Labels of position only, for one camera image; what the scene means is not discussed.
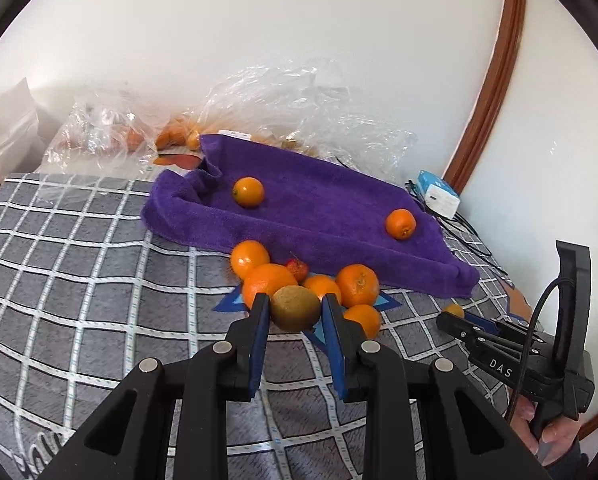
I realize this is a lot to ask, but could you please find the mandarin with spots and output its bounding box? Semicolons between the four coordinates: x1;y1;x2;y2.
336;263;380;308

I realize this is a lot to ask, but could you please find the large orange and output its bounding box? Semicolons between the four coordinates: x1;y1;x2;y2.
385;208;417;240

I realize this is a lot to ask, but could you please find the green kiwi fruit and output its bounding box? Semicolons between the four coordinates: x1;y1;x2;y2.
271;285;322;333

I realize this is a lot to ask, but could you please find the small red fruit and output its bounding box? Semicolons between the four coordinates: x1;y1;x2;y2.
285;258;309;284

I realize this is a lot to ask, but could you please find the small kumquat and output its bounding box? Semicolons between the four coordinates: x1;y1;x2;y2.
443;304;465;318

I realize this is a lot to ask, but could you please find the small orange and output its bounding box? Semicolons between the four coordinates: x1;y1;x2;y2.
303;274;341;304

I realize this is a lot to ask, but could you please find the right hand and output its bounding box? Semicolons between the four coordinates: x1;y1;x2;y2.
510;396;583;466

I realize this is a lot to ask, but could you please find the white blue charger box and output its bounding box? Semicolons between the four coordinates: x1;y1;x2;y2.
416;170;460;220

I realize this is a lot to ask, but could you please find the grey checkered tablecloth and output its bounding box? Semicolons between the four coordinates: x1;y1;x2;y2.
0;171;536;480

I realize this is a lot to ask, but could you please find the purple towel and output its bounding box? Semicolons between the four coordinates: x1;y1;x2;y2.
141;134;479;298

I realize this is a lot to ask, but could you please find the fruit printed box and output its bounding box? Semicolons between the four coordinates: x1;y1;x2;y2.
153;153;203;176

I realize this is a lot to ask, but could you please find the clear plastic bag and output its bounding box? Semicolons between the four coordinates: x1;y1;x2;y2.
189;60;416;185

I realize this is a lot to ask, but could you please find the white plastic bag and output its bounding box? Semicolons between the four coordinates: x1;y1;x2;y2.
0;78;44;182

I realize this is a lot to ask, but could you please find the black cable bundle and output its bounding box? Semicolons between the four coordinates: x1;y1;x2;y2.
404;178;510;276

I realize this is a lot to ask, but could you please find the brown wooden door frame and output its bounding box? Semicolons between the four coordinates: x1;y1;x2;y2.
443;0;527;194

